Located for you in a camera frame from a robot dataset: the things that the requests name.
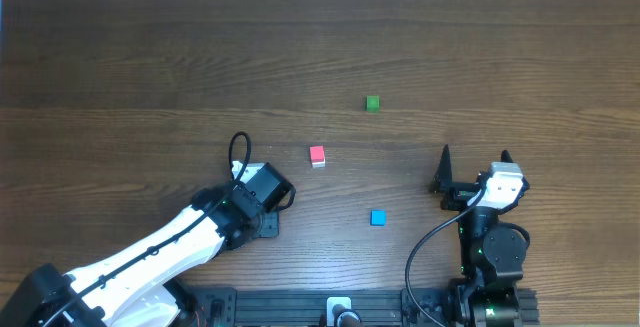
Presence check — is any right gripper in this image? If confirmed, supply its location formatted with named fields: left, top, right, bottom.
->
left=429, top=143, right=515, bottom=212

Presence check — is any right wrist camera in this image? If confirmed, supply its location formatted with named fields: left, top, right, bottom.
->
left=474, top=161, right=525, bottom=211

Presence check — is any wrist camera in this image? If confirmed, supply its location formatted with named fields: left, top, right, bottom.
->
left=230, top=160, right=265, bottom=184
left=474, top=161, right=525, bottom=211

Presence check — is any black cable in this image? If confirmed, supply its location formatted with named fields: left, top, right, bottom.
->
left=228, top=131, right=253, bottom=188
left=404, top=189, right=486, bottom=327

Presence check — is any mounting rail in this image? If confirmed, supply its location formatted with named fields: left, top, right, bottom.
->
left=177, top=286, right=541, bottom=327

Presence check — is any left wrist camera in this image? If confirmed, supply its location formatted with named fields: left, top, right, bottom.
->
left=230, top=160, right=265, bottom=184

